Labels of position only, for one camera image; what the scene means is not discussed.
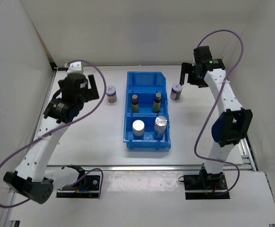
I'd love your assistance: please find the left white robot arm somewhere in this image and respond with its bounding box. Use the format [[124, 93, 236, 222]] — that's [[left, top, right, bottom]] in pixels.
[[3, 73, 99, 204]]

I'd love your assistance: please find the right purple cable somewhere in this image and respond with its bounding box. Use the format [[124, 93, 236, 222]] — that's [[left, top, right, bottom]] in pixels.
[[194, 29, 244, 195]]

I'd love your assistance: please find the left aluminium rail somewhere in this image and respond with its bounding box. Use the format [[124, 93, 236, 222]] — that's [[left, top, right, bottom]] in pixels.
[[21, 68, 58, 172]]

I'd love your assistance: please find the blue three-compartment plastic bin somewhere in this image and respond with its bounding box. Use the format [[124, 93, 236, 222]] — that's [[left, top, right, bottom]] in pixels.
[[123, 71, 171, 150]]

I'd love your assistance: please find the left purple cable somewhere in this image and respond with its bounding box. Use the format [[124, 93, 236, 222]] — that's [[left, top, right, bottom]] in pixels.
[[0, 59, 107, 209]]

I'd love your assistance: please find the silver-top white canister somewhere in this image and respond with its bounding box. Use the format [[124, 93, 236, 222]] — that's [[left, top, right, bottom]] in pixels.
[[132, 120, 145, 140], [153, 115, 168, 140]]

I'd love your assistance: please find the left black corner label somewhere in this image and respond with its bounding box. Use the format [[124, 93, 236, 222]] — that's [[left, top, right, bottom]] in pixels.
[[57, 67, 68, 71]]

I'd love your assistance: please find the purple cable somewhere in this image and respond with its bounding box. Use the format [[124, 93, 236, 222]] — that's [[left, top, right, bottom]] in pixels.
[[194, 29, 244, 195], [0, 59, 107, 209]]

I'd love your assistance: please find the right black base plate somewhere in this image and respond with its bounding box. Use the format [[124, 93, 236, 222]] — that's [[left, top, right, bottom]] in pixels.
[[178, 175, 230, 200]]

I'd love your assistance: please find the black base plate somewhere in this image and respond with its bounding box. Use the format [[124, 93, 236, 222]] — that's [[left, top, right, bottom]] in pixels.
[[178, 175, 230, 200], [56, 169, 103, 199]]

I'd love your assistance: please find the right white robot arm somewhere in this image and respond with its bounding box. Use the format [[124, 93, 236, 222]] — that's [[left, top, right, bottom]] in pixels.
[[180, 46, 253, 189]]

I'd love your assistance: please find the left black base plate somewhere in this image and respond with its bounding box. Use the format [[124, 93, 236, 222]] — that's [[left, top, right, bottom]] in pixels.
[[56, 169, 103, 199]]

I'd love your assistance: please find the small yellow-label bottle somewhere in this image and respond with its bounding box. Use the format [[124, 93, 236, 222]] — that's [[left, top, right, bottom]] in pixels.
[[131, 94, 139, 113], [152, 92, 162, 113]]

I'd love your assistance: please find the white-lid spice jar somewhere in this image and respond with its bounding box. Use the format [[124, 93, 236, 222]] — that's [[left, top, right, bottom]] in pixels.
[[170, 83, 182, 100], [106, 85, 117, 103]]

